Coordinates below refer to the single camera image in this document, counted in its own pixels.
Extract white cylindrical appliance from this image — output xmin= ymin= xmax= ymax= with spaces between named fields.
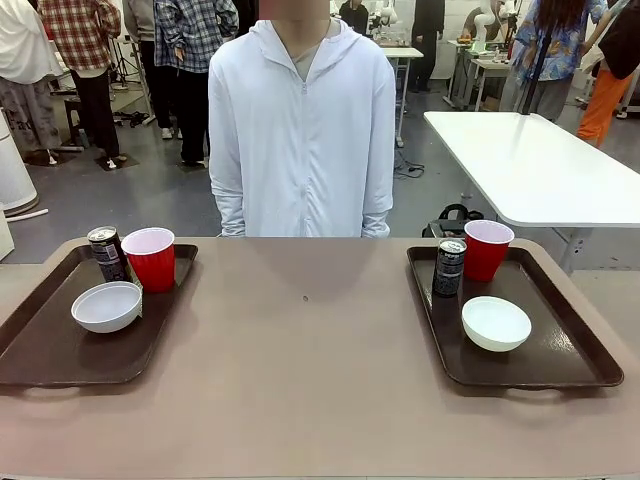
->
xmin=0 ymin=106 xmax=40 ymax=217

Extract black vertical pole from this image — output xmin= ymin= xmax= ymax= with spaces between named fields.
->
xmin=518 ymin=0 xmax=558 ymax=116

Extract bystander in red plaid shirt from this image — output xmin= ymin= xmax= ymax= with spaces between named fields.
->
xmin=37 ymin=0 xmax=125 ymax=172

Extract small white workbench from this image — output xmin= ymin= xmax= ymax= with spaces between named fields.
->
xmin=372 ymin=43 xmax=425 ymax=149

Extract red plastic cup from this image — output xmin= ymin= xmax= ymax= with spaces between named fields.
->
xmin=120 ymin=226 xmax=177 ymax=295
xmin=463 ymin=219 xmax=516 ymax=283

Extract bystander in floral blue shirt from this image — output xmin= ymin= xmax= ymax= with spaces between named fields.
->
xmin=499 ymin=0 xmax=602 ymax=124

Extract bystander in black clothes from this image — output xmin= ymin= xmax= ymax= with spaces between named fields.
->
xmin=408 ymin=0 xmax=447 ymax=95

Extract bystander in orange trousers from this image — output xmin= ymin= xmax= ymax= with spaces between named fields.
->
xmin=576 ymin=0 xmax=640 ymax=147

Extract white background table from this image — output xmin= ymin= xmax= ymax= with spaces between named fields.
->
xmin=423 ymin=110 xmax=640 ymax=275

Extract person's right forearm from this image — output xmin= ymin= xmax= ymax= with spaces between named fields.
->
xmin=218 ymin=193 xmax=249 ymax=238

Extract bystander in white shirt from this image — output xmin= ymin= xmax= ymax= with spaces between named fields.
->
xmin=0 ymin=0 xmax=65 ymax=167

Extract person in white hoodie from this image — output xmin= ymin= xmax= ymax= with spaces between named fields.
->
xmin=207 ymin=0 xmax=399 ymax=239

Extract black stool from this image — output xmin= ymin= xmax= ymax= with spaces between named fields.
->
xmin=63 ymin=96 xmax=92 ymax=150

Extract black drink can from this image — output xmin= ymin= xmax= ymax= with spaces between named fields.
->
xmin=431 ymin=237 xmax=468 ymax=300
xmin=87 ymin=225 xmax=134 ymax=284

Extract white bowl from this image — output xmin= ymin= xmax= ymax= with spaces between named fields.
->
xmin=70 ymin=280 xmax=144 ymax=335
xmin=460 ymin=295 xmax=533 ymax=353

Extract bystander in grey top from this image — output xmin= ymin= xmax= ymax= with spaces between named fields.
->
xmin=122 ymin=0 xmax=185 ymax=141

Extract brown plastic serving tray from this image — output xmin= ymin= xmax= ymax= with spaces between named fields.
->
xmin=406 ymin=242 xmax=625 ymax=391
xmin=0 ymin=242 xmax=200 ymax=387

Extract bystander in blue plaid shirt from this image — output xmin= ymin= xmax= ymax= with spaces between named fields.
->
xmin=152 ymin=0 xmax=240 ymax=167

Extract person's left forearm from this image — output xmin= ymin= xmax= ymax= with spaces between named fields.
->
xmin=360 ymin=210 xmax=392 ymax=239

